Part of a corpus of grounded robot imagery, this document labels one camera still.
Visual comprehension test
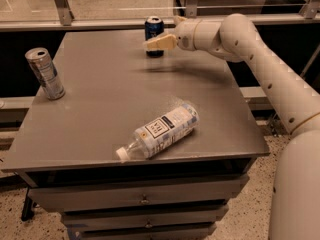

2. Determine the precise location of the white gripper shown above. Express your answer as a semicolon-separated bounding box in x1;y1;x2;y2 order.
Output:
143;15;200;51

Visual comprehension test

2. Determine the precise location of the blue pepsi can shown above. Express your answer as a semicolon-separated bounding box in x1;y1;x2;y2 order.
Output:
145;16;164;58

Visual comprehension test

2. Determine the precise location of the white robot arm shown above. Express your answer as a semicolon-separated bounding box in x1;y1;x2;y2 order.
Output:
144;14;320;240

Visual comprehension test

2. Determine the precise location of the clear plastic water bottle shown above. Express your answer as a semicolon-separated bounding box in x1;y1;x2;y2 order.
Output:
116;103;199;161

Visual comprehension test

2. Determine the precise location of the silver energy drink can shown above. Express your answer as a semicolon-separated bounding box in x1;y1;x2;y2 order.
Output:
25;47;65;100

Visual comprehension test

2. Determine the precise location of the grey drawer cabinet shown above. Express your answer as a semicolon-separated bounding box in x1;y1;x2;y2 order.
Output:
1;27;270;240

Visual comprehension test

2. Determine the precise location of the middle grey drawer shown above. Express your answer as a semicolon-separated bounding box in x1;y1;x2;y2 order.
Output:
62;203;228;231

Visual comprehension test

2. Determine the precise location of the grey drawer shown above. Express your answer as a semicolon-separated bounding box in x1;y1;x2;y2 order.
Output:
71;222;216;240
29;174;249;212
62;203;228;231

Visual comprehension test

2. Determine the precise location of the bottom grey drawer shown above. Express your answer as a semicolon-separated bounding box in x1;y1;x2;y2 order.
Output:
71;222;216;240

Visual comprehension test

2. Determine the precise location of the top grey drawer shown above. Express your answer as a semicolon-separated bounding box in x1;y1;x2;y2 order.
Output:
29;174;249;212

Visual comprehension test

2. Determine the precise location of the grey metal railing frame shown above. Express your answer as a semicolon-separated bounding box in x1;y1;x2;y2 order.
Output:
0;0;320;33

